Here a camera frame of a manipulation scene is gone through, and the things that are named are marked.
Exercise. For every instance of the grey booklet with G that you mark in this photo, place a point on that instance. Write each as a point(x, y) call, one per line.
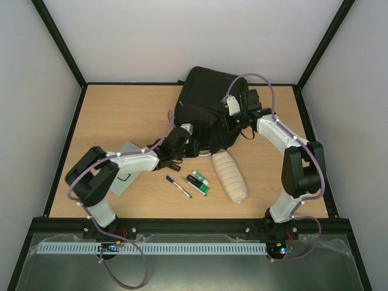
point(124, 178)

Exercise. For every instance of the light blue cable duct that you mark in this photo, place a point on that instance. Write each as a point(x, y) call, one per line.
point(86, 248)

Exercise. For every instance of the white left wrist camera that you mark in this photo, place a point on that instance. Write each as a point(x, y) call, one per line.
point(188, 127)

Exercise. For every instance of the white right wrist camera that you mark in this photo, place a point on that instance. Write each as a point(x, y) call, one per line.
point(232, 104)

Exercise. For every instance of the black student bag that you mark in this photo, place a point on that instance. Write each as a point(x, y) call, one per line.
point(200, 104)

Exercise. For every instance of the green capped thin pen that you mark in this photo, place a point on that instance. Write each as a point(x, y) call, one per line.
point(193, 186)

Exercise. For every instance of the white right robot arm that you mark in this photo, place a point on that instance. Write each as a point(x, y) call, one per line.
point(302, 175)

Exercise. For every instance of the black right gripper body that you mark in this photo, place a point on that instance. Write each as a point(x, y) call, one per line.
point(226, 122)

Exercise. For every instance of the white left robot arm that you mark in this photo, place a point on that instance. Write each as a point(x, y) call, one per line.
point(92, 176)

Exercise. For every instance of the red highlighter marker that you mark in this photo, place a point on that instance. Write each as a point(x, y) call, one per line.
point(175, 167)

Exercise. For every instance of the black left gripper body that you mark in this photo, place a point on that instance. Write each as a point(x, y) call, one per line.
point(178, 153)

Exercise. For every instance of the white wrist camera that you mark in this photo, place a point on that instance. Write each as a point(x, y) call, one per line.
point(232, 104)
point(188, 127)

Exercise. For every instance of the white green glue stick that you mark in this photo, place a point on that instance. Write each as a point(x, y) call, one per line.
point(200, 177)

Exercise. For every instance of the blue capped pen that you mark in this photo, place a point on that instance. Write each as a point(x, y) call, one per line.
point(178, 186)

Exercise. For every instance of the beige fabric pencil case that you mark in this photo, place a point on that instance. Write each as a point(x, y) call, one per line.
point(230, 177)

